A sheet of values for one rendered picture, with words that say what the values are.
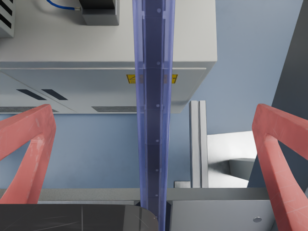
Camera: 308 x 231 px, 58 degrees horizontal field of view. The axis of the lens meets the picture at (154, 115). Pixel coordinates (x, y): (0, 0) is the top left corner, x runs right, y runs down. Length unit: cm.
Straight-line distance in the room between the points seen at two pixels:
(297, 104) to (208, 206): 8
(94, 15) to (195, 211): 32
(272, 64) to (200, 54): 76
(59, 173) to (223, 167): 59
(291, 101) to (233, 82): 93
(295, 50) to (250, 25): 103
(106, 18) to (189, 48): 13
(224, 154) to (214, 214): 86
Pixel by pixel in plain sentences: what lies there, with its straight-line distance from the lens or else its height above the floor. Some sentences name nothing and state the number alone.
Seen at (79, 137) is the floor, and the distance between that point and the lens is 106.
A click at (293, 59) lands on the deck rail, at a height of 87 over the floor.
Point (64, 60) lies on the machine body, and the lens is 45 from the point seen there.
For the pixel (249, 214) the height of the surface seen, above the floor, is 84.
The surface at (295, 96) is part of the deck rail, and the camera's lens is 18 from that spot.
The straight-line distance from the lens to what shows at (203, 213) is 19.
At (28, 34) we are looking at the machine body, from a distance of 48.
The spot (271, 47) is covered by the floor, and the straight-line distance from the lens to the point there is 119.
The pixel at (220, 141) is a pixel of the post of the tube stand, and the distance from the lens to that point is 105.
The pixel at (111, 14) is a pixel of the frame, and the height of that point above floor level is 65.
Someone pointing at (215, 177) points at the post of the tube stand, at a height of 1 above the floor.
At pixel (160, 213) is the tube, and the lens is 16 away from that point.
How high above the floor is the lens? 103
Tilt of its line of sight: 82 degrees down
